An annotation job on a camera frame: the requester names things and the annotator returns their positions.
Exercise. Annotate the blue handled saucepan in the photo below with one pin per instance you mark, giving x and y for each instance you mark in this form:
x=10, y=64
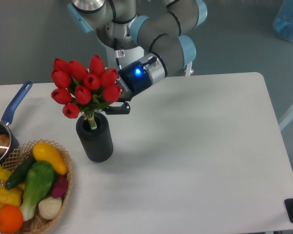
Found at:
x=8, y=115

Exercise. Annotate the white garlic bulb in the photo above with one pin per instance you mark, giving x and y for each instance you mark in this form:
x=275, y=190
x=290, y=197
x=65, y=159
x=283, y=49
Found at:
x=50, y=207

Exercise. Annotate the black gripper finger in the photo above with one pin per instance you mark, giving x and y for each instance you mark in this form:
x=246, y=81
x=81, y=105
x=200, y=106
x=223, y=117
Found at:
x=123, y=109

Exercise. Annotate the green bok choy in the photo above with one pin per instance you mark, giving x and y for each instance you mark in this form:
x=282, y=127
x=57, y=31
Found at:
x=38, y=182

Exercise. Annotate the woven wicker basket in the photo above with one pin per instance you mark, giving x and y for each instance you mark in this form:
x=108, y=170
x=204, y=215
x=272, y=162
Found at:
x=39, y=225

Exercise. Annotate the red tulip bouquet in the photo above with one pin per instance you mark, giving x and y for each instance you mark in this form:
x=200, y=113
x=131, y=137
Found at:
x=84, y=90

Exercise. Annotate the dark green cucumber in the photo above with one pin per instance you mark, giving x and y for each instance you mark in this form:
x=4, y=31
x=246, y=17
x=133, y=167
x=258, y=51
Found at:
x=19, y=174

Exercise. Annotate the small yellow banana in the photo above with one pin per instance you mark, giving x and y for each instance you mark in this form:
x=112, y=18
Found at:
x=5, y=174

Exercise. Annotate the dark grey ribbed vase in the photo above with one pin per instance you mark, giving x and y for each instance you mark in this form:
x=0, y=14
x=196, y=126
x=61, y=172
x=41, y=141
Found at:
x=97, y=143

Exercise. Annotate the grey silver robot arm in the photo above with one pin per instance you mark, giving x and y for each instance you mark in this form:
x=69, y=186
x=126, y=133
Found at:
x=144, y=50

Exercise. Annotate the yellow squash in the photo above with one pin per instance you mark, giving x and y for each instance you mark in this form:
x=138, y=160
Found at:
x=43, y=151

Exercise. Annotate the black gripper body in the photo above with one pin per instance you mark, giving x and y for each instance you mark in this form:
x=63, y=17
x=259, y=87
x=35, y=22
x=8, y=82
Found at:
x=133, y=79

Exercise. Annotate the purple red onion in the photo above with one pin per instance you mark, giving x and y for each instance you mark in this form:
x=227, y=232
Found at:
x=60, y=187

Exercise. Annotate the orange fruit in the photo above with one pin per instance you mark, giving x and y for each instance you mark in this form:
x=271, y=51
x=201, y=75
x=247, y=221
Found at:
x=11, y=219

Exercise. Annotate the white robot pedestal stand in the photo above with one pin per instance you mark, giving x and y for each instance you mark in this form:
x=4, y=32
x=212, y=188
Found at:
x=171, y=55

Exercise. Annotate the yellow bell pepper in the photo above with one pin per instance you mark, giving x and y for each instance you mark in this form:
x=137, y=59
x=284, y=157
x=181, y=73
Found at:
x=10, y=197

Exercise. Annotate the blue mesh bag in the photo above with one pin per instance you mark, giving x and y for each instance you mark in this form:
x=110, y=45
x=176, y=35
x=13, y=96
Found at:
x=283, y=22

